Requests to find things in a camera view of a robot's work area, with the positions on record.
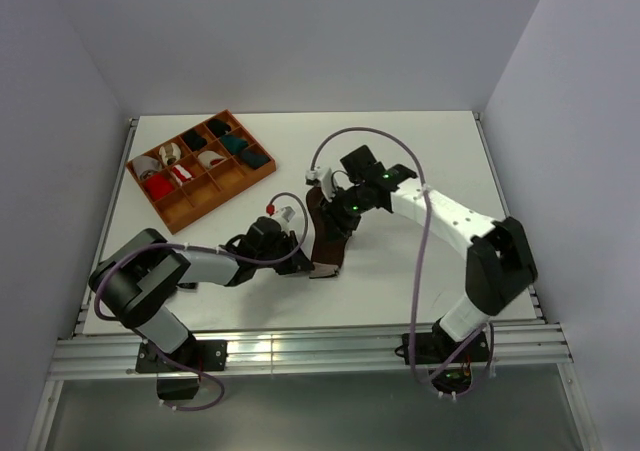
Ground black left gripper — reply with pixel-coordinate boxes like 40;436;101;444
255;230;314;275

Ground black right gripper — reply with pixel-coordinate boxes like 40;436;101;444
316;183;371;244

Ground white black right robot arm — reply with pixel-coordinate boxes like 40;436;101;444
306;145;538;361

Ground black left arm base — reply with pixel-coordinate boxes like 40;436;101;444
135;338;228;411

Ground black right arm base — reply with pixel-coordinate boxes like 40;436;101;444
415;332;493;395

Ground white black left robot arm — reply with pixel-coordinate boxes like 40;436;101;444
88;217;314;370

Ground black patterned sock pile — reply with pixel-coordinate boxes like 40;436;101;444
177;282;198;290

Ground dark teal rolled sock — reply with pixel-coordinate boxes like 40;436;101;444
239;149;269;170

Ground teal green rolled sock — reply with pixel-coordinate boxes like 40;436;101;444
219;134;249;156

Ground white red rolled sock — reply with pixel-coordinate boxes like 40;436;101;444
197;150;225;169

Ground orange wooden divider tray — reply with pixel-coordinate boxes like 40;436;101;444
126;110;277;234

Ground red white striped sock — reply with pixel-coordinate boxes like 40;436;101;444
170;165;193;186

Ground beige brown rolled sock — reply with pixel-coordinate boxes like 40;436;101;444
158;142;182;166

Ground grey white rolled sock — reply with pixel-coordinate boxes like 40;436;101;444
131;155;163;181

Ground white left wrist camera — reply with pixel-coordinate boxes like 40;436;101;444
266;204;296;229

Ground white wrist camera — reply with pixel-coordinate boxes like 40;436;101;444
305;167;336;202
266;204;296;229

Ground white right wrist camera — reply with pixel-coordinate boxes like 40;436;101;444
305;167;336;202

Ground aluminium frame rail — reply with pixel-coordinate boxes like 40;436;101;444
47;322;572;381

